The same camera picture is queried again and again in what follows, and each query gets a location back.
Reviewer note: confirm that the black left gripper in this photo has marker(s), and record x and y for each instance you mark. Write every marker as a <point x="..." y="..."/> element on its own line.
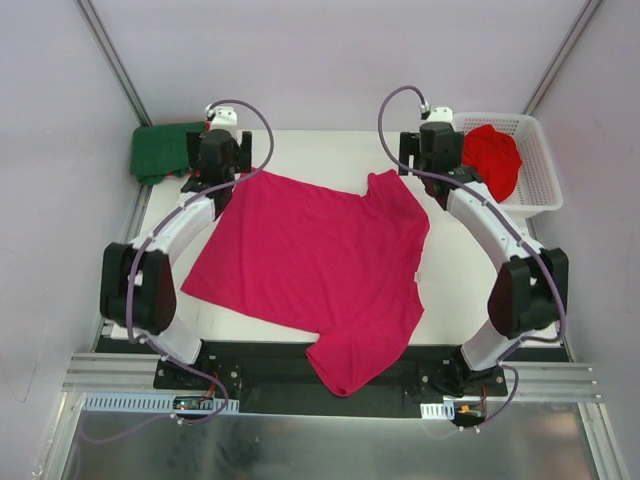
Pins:
<point x="245" y="151"/>

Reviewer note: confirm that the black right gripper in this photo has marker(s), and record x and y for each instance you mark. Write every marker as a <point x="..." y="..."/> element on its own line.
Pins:
<point x="406" y="151"/>

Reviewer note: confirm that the pink t shirt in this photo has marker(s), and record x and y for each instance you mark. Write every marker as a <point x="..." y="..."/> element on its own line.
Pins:
<point x="339" y="265"/>

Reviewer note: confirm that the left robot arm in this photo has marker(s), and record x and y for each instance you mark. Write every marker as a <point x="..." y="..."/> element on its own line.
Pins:
<point x="137" y="286"/>

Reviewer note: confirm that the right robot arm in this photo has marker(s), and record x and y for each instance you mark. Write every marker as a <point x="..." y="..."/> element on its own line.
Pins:
<point x="531" y="287"/>

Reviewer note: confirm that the folded red t shirt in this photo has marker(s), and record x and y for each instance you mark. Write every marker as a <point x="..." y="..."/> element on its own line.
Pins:
<point x="179" y="160"/>

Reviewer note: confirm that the folded green t shirt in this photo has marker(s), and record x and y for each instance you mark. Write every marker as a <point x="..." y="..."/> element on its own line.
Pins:
<point x="149" y="161"/>

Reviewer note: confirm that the red t shirt in basket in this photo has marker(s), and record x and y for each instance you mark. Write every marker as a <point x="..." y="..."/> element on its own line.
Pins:
<point x="495" y="157"/>

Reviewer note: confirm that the white plastic laundry basket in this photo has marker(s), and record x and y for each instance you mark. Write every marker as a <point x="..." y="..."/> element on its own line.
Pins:
<point x="538" y="189"/>

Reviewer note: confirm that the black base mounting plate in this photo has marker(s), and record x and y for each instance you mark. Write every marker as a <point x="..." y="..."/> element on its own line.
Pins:
<point x="277" y="378"/>

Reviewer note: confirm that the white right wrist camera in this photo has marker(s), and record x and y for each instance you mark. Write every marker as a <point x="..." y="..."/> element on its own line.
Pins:
<point x="438" y="114"/>

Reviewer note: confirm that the left aluminium corner post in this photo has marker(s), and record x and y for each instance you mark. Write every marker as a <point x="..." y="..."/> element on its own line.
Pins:
<point x="103" y="40"/>

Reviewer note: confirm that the aluminium corner post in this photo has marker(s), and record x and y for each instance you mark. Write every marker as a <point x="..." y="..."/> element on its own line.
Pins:
<point x="103" y="40"/>
<point x="583" y="20"/>

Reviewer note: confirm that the right aluminium corner post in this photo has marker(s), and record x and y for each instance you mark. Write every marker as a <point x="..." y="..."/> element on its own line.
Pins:
<point x="583" y="20"/>

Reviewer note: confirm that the right white cable duct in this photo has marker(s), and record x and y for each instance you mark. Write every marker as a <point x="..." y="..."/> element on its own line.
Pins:
<point x="449" y="409"/>

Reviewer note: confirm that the white cable duct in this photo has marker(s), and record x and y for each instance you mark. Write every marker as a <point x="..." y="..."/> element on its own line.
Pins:
<point x="158" y="403"/>
<point x="449" y="409"/>

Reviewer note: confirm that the left white cable duct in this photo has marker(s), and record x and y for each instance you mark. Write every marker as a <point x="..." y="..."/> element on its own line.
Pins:
<point x="158" y="403"/>

